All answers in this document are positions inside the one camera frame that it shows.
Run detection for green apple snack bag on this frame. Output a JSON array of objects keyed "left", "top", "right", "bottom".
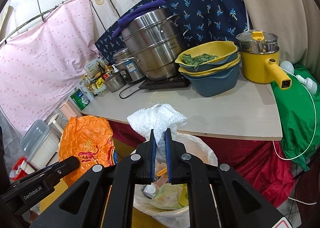
[{"left": 150, "top": 183, "right": 189, "bottom": 210}]

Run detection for orange snack wrapper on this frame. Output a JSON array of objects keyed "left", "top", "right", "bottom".
[{"left": 59, "top": 115, "right": 118, "bottom": 186}]

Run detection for white paper towel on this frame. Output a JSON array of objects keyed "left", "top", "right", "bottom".
[{"left": 127, "top": 104, "right": 188, "bottom": 152}]

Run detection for white bag lined trash bin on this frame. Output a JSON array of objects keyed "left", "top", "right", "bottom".
[{"left": 133, "top": 133, "right": 218, "bottom": 227}]

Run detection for red plastic container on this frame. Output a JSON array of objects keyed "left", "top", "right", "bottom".
[{"left": 9, "top": 156, "right": 35, "bottom": 181}]

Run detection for dark red counter skirt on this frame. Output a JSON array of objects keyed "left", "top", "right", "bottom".
[{"left": 107, "top": 120, "right": 297, "bottom": 209}]

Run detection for white dish rack grey lid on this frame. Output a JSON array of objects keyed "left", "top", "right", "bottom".
[{"left": 20, "top": 120, "right": 60, "bottom": 169}]

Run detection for pink electric kettle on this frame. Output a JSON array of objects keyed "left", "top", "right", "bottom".
[{"left": 59, "top": 100, "right": 82, "bottom": 120}]

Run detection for green tin can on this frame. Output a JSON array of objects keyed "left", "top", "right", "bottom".
[{"left": 70, "top": 88, "right": 89, "bottom": 110}]

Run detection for white thermos bottle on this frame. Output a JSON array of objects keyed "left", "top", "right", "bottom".
[{"left": 80, "top": 84, "right": 95, "bottom": 102}]

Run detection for small steel lidded pot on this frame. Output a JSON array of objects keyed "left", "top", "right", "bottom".
[{"left": 104, "top": 72, "right": 126, "bottom": 93}]

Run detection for green plastic bag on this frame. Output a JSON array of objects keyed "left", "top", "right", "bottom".
[{"left": 271, "top": 75, "right": 319, "bottom": 171}]

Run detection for black induction cooktop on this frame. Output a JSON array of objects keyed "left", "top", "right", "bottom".
[{"left": 139, "top": 74, "right": 190, "bottom": 91}]

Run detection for stacked yellow blue basins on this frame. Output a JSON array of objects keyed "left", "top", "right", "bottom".
[{"left": 175, "top": 41, "right": 241, "bottom": 97}]

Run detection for white carton box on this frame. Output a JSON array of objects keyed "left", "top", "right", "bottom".
[{"left": 84, "top": 59, "right": 101, "bottom": 80}]

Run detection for silver rice cooker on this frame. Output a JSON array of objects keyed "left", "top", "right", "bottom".
[{"left": 113, "top": 48, "right": 146, "bottom": 85}]

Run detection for yellow electric pot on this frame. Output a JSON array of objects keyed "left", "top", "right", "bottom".
[{"left": 236, "top": 30, "right": 292, "bottom": 90}]

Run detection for large stainless steamer pot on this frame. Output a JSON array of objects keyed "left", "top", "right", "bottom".
[{"left": 121, "top": 8, "right": 187, "bottom": 81}]

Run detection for navy patterned cloth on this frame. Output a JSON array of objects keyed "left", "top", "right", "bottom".
[{"left": 94, "top": 0, "right": 250, "bottom": 65}]

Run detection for purple cloth on pot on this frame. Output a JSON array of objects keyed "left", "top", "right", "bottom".
[{"left": 112, "top": 0, "right": 166, "bottom": 38}]

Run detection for beige curtain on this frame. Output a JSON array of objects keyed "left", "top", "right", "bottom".
[{"left": 244, "top": 0, "right": 319, "bottom": 80}]

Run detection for black power cable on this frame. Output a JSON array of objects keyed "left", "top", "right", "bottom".
[{"left": 119, "top": 83, "right": 142, "bottom": 100}]

